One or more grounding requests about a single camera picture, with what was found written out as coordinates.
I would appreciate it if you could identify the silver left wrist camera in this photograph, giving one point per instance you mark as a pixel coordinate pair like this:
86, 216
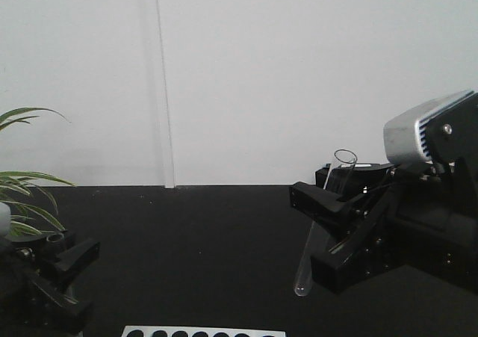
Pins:
5, 219

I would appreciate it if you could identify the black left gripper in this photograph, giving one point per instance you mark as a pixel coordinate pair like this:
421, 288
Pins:
29, 300

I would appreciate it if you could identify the clear glass test tube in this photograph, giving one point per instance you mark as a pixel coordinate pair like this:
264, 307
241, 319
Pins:
319, 239
56, 238

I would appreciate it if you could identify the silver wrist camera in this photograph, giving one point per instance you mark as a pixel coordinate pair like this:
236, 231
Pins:
404, 135
5, 219

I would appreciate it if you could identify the green potted plant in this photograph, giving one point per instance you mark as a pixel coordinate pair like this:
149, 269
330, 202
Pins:
17, 192

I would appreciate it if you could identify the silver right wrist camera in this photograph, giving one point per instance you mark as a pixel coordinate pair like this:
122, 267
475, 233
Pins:
404, 135

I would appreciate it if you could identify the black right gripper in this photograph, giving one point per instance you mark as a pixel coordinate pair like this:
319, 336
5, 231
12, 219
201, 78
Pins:
421, 214

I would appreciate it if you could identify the white test tube rack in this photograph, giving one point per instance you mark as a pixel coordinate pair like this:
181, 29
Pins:
196, 331

